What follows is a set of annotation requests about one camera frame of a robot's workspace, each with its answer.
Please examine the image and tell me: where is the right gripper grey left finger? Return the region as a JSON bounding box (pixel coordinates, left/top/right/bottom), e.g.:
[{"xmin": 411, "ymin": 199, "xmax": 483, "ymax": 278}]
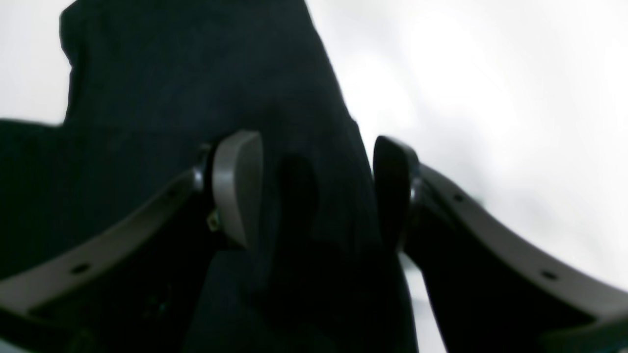
[{"xmin": 0, "ymin": 130, "xmax": 264, "ymax": 317}]

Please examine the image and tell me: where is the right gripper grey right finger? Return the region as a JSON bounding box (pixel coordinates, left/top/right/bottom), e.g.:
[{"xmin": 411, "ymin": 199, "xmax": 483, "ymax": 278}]
[{"xmin": 373, "ymin": 136, "xmax": 627, "ymax": 339}]

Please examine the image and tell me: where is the black T-shirt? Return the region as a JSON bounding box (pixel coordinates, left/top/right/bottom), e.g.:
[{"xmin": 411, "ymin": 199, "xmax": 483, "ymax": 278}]
[{"xmin": 1, "ymin": 0, "xmax": 418, "ymax": 353}]

